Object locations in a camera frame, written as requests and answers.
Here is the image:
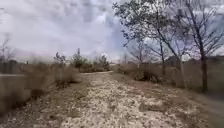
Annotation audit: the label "distant green bushes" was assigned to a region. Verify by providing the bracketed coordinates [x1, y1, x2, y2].
[92, 53, 111, 72]

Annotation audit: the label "pale gravel dirt path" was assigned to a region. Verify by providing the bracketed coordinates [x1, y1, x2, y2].
[0, 70, 218, 128]

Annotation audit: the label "thin bare tree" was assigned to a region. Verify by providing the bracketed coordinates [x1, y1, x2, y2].
[146, 35, 175, 78]

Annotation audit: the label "small sparse pine tree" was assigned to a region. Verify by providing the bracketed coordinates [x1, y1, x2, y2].
[53, 51, 67, 67]

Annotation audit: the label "tall leaning bare tree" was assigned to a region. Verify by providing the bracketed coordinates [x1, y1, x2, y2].
[112, 0, 201, 90]

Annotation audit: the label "dry brown brush verge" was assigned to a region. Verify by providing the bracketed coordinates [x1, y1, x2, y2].
[111, 60, 224, 128]

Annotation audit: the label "bare tree with dark trunk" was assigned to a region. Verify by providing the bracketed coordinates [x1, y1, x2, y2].
[176, 0, 224, 95]

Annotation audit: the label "dry brown grass verge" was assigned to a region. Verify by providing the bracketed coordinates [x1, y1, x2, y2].
[0, 62, 85, 116]

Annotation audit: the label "small bare tree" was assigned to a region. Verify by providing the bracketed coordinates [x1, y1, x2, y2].
[0, 32, 16, 65]

